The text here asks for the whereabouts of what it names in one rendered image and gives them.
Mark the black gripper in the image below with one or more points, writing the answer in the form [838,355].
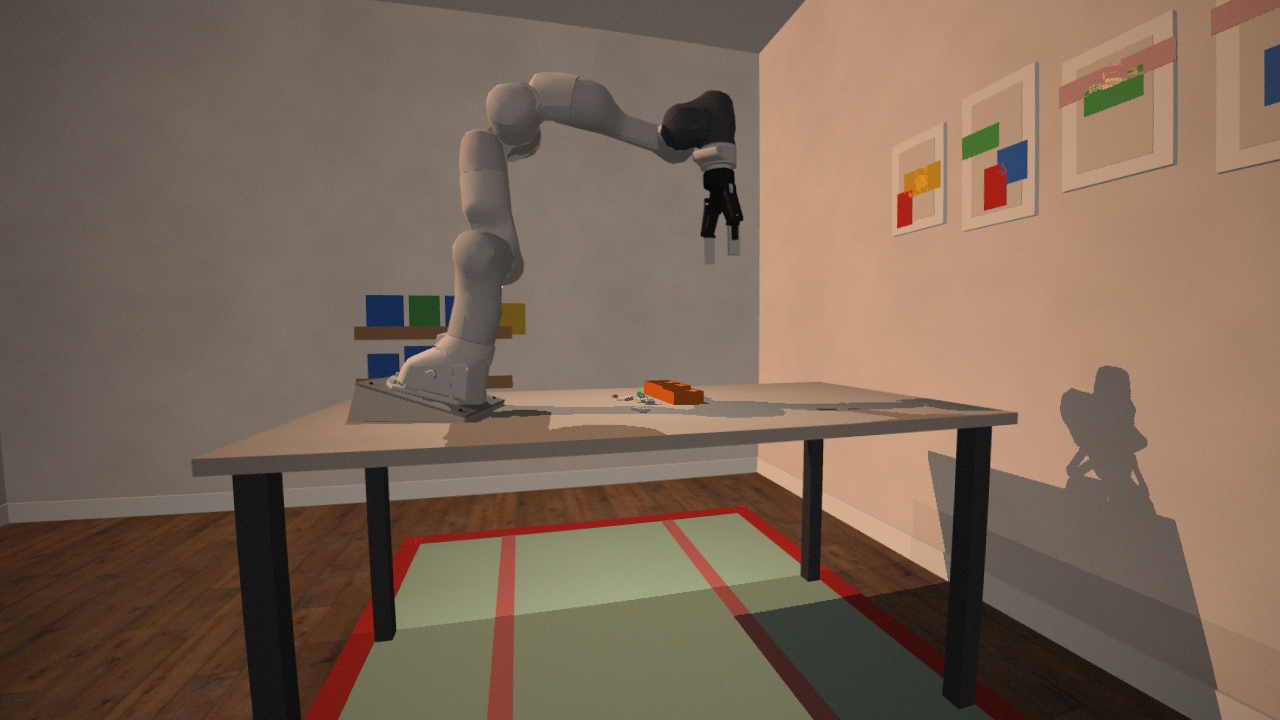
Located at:
[716,181]

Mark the orange rack of three bins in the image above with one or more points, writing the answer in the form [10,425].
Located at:
[673,392]

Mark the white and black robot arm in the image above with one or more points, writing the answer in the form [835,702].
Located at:
[489,258]

